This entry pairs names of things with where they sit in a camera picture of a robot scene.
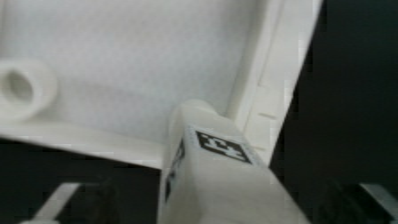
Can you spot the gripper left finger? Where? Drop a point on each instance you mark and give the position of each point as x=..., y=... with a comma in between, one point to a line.
x=81, y=204

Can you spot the white L-shaped fence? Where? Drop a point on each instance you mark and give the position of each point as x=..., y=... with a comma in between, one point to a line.
x=280, y=70

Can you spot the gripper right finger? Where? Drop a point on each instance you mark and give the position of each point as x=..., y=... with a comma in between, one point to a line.
x=358, y=203

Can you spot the white desk top tray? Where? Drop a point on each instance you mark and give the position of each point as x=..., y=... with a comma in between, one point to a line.
x=106, y=61

